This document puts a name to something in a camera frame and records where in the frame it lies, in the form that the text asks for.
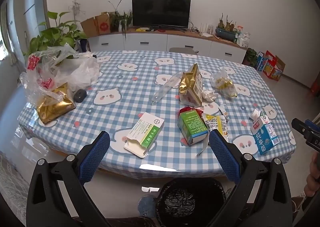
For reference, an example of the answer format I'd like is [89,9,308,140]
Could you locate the white green medicine box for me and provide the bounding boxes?
[124,112,165,159]

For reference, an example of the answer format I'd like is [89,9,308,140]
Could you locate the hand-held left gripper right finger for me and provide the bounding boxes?
[209,129,293,227]

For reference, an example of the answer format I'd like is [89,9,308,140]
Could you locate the blue checked tablecloth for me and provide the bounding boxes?
[17,50,298,180]

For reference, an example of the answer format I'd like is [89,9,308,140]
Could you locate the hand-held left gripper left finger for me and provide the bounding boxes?
[26,131,118,227]

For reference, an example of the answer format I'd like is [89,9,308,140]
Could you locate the window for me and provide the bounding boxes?
[0,2,14,65]

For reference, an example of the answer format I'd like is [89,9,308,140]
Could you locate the dark blue vase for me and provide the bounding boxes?
[79,39,90,53]

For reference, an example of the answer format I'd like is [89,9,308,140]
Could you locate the clear bag of gold wrappers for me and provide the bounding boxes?
[210,66,238,99]

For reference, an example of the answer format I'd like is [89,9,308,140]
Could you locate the small green floor plant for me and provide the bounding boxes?
[244,48,258,68]

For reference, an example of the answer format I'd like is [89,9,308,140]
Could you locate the brown printed box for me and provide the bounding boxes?
[269,56,286,81]

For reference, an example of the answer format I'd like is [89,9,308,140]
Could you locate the white tissue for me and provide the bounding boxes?
[201,89,219,101]

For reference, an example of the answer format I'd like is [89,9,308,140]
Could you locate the yellow white snack wrapper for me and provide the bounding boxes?
[202,113,229,143]

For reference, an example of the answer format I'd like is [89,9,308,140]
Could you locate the person's right leg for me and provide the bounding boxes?
[291,191,320,227]

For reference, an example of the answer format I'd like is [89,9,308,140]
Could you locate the red net bag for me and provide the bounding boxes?
[179,107,204,118]

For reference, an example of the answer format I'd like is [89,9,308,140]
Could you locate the blue white box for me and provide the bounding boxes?
[255,52,265,71]

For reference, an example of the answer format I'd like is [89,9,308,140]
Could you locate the gold foil bag white label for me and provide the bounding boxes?
[178,63,204,108]

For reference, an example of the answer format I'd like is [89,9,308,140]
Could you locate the gold foil package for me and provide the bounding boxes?
[37,82,76,125]

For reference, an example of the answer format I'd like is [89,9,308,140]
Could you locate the bin with black liner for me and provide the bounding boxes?
[155,177,227,227]

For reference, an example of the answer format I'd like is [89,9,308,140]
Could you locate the grey patterned rug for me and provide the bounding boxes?
[0,153,32,227]

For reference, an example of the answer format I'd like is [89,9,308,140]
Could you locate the cardboard box red print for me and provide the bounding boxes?
[94,12,112,35]

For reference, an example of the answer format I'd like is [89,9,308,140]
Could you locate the black television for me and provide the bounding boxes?
[132,0,192,29]

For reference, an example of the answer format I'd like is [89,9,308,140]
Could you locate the small white sachet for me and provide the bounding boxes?
[219,106,232,123]

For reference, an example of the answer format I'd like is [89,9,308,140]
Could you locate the grey chair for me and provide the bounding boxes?
[169,47,198,55]

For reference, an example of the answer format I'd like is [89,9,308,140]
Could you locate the plain cardboard box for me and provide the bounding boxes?
[80,17,99,38]

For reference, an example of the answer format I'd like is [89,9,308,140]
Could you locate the green carton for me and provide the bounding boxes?
[177,110,209,146]

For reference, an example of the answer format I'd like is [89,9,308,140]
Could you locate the small white plastic bag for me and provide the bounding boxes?
[239,32,251,48]

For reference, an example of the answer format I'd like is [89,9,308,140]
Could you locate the large leafy green plant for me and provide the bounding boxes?
[24,11,88,58]

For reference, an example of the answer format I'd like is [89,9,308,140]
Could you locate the clear plastic wrapper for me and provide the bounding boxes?
[150,71,185,104]

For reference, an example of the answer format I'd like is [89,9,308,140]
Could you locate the white cabinet wooden top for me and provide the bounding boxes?
[87,27,248,64]

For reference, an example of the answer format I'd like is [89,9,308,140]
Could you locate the white translucent plastic bag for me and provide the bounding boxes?
[54,51,100,93]

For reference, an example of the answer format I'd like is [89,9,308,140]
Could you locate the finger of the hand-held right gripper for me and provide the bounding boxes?
[291,118,320,153]
[305,120,320,130]

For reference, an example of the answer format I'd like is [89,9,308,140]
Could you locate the black oval device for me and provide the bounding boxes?
[73,89,87,103]

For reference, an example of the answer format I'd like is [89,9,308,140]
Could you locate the clear plastic bag red print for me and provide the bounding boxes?
[20,44,78,108]

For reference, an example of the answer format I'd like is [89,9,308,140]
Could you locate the person's right hand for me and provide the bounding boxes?
[306,153,320,191]

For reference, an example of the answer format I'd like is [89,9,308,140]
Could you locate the pale wiry plant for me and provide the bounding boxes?
[67,0,87,21]

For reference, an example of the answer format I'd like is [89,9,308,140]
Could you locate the slender green potted plant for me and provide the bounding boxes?
[109,0,133,40]

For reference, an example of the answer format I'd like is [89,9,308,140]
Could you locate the white router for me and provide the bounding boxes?
[199,24,213,39]

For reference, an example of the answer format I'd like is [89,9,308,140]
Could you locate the blue milk carton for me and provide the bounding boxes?
[250,108,280,156]

